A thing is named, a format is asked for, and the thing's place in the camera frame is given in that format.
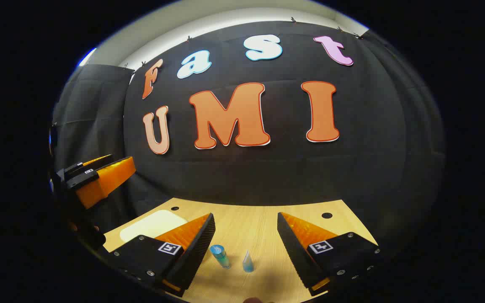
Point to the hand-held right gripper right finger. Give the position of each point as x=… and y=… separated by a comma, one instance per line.
x=295, y=252

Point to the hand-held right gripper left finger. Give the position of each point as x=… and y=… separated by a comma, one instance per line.
x=196, y=248

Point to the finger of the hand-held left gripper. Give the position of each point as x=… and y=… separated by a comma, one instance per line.
x=86, y=163
x=107, y=176

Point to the blue skin care bottle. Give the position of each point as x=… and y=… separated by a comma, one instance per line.
x=220, y=256

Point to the pale yellow suitcase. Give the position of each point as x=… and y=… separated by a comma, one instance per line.
x=154, y=225

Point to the small white blue tube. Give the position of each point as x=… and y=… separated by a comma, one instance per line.
x=248, y=265

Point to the black backdrop cloth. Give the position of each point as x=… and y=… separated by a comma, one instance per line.
x=267, y=172

